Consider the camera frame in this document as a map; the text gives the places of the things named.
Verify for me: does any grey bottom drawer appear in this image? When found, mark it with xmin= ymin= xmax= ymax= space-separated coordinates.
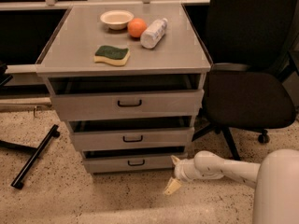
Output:
xmin=81 ymin=152 xmax=189 ymax=175

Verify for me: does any grey middle drawer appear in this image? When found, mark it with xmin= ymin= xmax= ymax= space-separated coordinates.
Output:
xmin=71 ymin=128 xmax=194 ymax=151

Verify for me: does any grey drawer cabinet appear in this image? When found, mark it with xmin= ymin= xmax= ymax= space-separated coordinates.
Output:
xmin=37 ymin=4 xmax=210 ymax=160

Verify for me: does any white plastic bottle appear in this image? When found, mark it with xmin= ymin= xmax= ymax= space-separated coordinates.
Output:
xmin=140 ymin=18 xmax=168 ymax=49

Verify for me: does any grey drawer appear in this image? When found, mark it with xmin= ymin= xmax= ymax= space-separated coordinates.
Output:
xmin=81 ymin=152 xmax=189 ymax=175
xmin=71 ymin=128 xmax=194 ymax=151
xmin=51 ymin=90 xmax=204 ymax=121

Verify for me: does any black office chair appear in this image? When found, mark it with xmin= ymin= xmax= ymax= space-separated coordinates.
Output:
xmin=193 ymin=0 xmax=297 ymax=161

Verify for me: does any orange fruit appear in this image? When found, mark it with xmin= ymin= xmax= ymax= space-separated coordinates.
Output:
xmin=127 ymin=18 xmax=147 ymax=38

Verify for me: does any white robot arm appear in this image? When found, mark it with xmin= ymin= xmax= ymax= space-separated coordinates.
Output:
xmin=164 ymin=149 xmax=299 ymax=224

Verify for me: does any grey top drawer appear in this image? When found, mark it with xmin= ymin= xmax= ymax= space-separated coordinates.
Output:
xmin=51 ymin=90 xmax=204 ymax=121

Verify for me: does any green yellow sponge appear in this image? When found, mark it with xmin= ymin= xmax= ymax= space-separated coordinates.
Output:
xmin=93 ymin=45 xmax=130 ymax=66

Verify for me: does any black stand base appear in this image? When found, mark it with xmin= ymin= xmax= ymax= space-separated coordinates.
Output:
xmin=0 ymin=125 xmax=60 ymax=189

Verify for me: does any white bowl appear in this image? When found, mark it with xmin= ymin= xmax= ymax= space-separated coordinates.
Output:
xmin=100 ymin=10 xmax=134 ymax=31

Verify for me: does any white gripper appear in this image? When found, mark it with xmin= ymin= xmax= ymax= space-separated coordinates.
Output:
xmin=164 ymin=155 xmax=197 ymax=196

